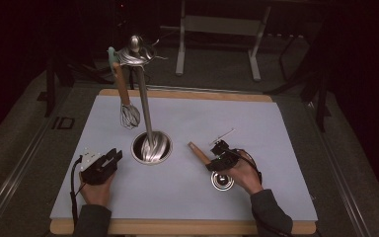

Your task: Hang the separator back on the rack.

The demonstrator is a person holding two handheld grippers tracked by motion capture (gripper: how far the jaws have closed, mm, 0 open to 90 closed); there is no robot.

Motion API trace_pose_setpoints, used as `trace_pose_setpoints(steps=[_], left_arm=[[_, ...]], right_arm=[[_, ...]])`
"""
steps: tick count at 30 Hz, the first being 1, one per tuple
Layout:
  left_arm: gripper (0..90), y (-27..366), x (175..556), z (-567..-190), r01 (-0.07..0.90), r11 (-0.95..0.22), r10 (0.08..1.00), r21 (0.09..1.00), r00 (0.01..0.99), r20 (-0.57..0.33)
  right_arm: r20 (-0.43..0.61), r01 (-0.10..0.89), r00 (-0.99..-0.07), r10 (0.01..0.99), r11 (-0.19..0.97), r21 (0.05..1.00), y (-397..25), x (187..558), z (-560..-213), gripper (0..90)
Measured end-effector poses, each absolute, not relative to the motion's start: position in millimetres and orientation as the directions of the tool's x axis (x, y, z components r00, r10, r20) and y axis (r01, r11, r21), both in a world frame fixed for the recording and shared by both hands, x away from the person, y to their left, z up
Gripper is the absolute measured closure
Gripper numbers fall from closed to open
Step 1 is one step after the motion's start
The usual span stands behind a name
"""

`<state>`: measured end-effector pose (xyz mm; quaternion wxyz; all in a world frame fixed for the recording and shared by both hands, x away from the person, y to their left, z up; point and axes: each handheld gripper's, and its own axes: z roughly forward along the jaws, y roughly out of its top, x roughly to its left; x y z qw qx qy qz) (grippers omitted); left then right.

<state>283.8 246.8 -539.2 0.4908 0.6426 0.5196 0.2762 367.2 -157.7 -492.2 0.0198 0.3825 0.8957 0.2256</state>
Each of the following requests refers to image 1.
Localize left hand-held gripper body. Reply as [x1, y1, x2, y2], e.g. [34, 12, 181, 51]
[79, 147, 114, 187]

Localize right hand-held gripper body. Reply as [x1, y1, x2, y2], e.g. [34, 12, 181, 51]
[209, 127, 241, 173]

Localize wooden handled steel ladle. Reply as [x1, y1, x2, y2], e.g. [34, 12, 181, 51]
[187, 141, 236, 193]

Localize steel utensil rack stand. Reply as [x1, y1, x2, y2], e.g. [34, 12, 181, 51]
[107, 34, 174, 166]

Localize green handled steel whisk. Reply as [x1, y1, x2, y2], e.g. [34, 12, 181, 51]
[108, 46, 142, 130]

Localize person's left hand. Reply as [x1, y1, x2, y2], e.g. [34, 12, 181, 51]
[78, 171, 116, 207]

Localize person's right hand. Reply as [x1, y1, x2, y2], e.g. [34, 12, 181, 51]
[219, 149, 264, 196]

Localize white table mat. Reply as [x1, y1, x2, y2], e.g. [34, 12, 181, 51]
[49, 95, 319, 222]

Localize black stand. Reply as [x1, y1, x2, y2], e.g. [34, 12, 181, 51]
[304, 19, 333, 133]

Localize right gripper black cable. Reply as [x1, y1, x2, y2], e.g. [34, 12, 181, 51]
[233, 148, 295, 237]

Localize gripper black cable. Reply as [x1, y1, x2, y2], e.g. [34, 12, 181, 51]
[233, 148, 295, 237]
[70, 155, 84, 231]

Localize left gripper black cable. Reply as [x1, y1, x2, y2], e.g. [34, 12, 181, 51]
[70, 155, 84, 231]

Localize black rectangular floor bracket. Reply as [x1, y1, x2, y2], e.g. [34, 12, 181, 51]
[51, 116, 76, 130]

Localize grey metal frame stand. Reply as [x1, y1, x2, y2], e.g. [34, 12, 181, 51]
[160, 0, 272, 82]

